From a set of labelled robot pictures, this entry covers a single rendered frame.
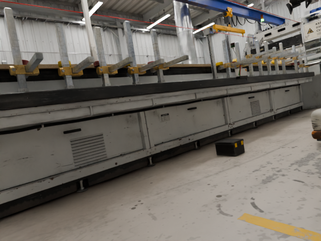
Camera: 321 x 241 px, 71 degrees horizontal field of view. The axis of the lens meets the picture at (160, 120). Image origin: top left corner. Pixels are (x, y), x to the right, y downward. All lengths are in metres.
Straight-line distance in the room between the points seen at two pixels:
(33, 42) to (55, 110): 7.88
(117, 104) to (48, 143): 0.53
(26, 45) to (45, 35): 0.73
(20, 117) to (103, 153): 0.68
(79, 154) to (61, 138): 0.17
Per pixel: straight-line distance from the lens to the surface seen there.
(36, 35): 9.41
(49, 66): 1.70
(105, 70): 1.61
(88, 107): 1.55
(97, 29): 1.69
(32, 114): 1.46
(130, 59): 1.41
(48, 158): 1.70
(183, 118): 2.35
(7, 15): 1.55
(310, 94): 5.39
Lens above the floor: 0.49
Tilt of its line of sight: 3 degrees down
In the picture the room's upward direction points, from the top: 9 degrees counter-clockwise
